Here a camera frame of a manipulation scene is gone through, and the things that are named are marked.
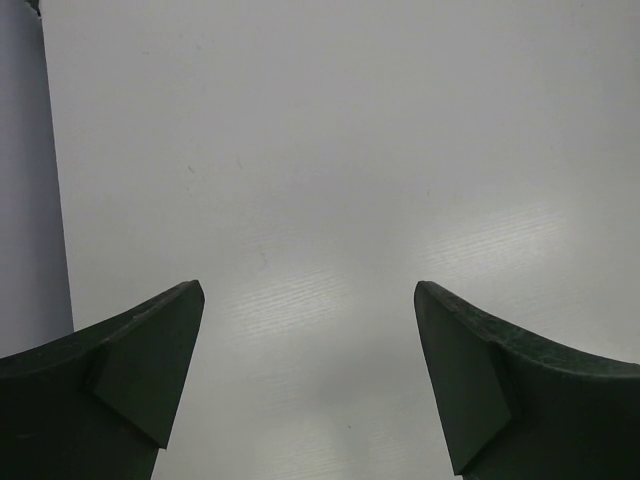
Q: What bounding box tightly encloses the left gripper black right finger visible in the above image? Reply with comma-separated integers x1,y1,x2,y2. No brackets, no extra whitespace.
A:
414,281,639,479

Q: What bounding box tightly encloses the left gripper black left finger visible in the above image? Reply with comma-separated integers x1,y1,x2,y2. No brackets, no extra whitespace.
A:
1,280,204,480

